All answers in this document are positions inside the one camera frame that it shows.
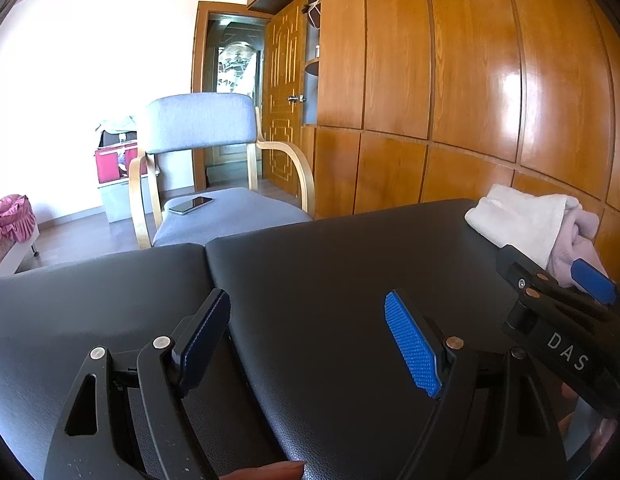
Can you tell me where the person's hand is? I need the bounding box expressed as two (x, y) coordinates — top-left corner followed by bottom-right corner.
(220, 460), (306, 480)

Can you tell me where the grey plastic bin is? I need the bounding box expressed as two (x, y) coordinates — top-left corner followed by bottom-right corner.
(97, 179), (132, 223)

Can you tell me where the grey cloth on box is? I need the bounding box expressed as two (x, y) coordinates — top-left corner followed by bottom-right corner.
(95, 115), (138, 134)

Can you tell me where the wooden door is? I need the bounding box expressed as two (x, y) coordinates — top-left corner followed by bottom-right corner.
(261, 0), (310, 198)

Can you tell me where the red storage box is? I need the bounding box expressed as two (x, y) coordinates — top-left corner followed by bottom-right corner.
(94, 141), (138, 183)

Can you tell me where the pink knit sweater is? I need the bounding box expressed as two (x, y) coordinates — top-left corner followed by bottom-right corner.
(546, 207), (608, 288)

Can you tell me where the grey chair with wooden arms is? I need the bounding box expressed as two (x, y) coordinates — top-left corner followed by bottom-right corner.
(128, 92), (316, 249)

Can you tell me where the smartphone on chair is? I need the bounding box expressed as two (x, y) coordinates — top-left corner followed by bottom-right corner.
(168, 195), (212, 216)

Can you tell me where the wooden wardrobe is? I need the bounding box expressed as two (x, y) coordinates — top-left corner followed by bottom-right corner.
(248, 0), (620, 282)

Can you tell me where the pink ruffled bedding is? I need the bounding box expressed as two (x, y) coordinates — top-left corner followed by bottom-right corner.
(0, 194), (37, 243)

